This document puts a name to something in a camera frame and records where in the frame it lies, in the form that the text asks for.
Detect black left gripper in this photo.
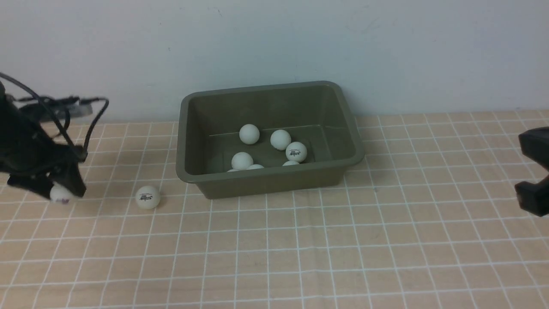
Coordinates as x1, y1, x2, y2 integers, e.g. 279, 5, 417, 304
0, 103, 87, 200

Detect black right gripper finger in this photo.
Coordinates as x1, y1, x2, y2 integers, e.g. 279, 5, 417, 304
514, 176, 549, 217
518, 127, 549, 171

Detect white ping-pong ball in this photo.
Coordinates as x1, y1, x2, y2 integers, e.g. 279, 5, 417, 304
49, 182, 78, 205

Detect white ball with logo centre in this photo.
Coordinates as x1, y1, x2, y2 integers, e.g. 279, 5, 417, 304
246, 164, 264, 170

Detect white ball with logo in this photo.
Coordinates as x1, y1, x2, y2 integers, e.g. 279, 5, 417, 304
269, 129, 292, 151
246, 164, 264, 170
135, 185, 161, 210

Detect olive green plastic bin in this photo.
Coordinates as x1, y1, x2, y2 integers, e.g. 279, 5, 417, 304
176, 81, 365, 199

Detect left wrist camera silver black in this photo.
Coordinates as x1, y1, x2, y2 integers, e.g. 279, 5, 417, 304
19, 96, 94, 122

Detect black left camera cable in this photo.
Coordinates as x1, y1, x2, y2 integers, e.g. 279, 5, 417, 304
0, 72, 110, 161

